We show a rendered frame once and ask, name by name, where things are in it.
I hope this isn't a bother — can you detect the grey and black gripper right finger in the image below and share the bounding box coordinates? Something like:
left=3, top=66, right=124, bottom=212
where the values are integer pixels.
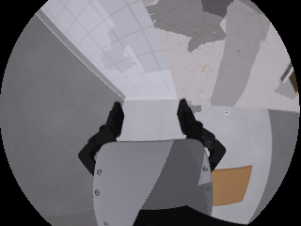
left=177, top=99, right=226, bottom=172

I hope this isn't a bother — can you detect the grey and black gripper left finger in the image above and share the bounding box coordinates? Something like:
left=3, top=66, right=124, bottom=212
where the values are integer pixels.
left=78, top=102, right=124, bottom=176

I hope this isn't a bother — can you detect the wooden divided tray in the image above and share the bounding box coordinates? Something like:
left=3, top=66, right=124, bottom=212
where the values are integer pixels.
left=289, top=70, right=299, bottom=95

